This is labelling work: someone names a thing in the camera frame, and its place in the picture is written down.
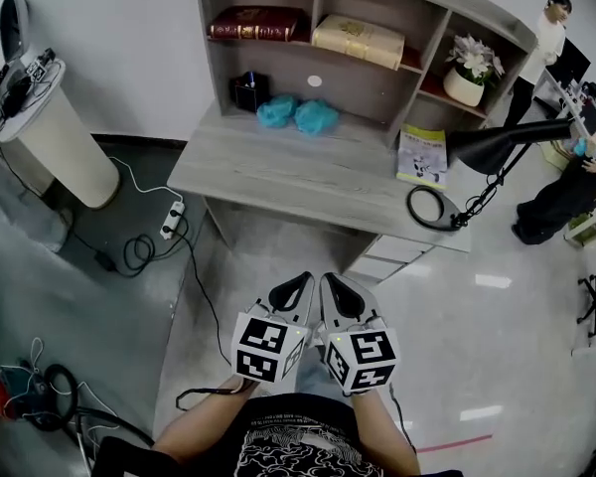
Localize person's grey shorts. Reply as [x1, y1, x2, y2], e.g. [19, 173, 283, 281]
[295, 363, 337, 398]

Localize yellow white booklet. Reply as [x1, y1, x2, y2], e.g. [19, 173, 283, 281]
[395, 124, 449, 191]

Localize green box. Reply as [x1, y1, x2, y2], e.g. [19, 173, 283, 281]
[567, 213, 596, 243]

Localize person's black printed shirt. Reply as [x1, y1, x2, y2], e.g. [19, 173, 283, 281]
[91, 393, 463, 477]

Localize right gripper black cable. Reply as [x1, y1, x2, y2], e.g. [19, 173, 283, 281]
[388, 384, 419, 455]

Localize black desk lamp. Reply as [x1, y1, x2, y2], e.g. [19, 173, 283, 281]
[407, 118, 575, 232]

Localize black device on stand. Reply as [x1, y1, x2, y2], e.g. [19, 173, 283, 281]
[0, 75, 35, 118]

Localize person's left forearm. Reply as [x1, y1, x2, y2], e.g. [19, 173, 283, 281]
[151, 375, 260, 466]

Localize white cylindrical stand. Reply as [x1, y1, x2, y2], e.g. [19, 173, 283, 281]
[0, 60, 121, 212]

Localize potted pale flower plant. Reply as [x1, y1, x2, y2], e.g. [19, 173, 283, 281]
[442, 33, 506, 108]

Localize small printed marker board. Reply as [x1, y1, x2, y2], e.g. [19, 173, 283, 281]
[25, 57, 52, 83]

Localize grey wooden desk hutch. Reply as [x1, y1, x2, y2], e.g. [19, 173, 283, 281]
[166, 0, 540, 285]

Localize long black floor cable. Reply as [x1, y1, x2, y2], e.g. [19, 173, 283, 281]
[177, 215, 235, 368]

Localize white power cable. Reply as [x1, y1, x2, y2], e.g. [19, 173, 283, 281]
[107, 155, 186, 206]

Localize grey chair back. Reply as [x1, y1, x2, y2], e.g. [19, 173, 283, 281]
[0, 0, 32, 65]

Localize black pen holder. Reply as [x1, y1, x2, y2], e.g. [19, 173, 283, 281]
[228, 72, 271, 114]

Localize white drawer unit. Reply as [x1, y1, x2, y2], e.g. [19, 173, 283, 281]
[346, 234, 436, 285]

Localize black monitor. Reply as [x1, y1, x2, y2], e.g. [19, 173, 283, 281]
[557, 37, 593, 87]

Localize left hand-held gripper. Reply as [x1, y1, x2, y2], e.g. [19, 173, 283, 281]
[230, 270, 316, 385]

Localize black coiled floor cable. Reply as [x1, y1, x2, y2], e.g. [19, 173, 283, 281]
[122, 233, 157, 273]

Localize beige book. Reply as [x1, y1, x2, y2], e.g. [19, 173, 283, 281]
[311, 14, 406, 72]

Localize white power strip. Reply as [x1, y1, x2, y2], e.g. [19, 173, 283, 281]
[159, 201, 187, 240]

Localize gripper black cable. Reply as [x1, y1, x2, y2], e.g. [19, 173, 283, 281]
[175, 384, 260, 412]
[388, 384, 419, 455]

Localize black hose coil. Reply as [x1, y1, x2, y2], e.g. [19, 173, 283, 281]
[41, 363, 81, 432]

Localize dark red book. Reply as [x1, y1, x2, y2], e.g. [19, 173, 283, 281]
[207, 5, 312, 43]

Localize grey wooden desktop shelf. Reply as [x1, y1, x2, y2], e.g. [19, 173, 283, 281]
[194, 0, 540, 151]

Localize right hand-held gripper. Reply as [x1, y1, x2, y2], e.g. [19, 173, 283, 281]
[312, 271, 402, 397]

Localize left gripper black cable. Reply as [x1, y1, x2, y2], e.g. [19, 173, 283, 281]
[175, 384, 260, 412]

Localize person's right forearm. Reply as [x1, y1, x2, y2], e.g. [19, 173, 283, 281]
[350, 390, 422, 477]

